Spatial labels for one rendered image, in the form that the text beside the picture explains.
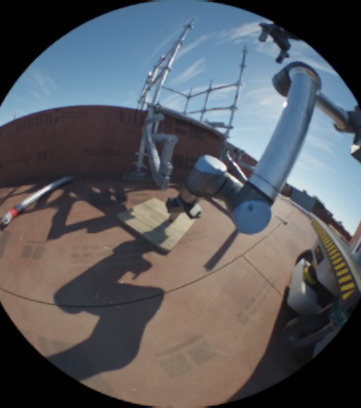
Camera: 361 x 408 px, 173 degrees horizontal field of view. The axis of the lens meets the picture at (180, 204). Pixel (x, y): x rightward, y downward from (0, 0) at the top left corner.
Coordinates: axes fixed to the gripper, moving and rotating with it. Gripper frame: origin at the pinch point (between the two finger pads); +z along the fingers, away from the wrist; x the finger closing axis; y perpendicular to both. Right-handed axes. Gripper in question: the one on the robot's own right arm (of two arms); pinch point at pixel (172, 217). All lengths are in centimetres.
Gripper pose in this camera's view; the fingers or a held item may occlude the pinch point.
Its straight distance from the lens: 58.3
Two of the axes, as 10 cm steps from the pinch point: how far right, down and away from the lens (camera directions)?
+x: -8.5, 0.3, -5.3
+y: -3.2, -8.2, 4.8
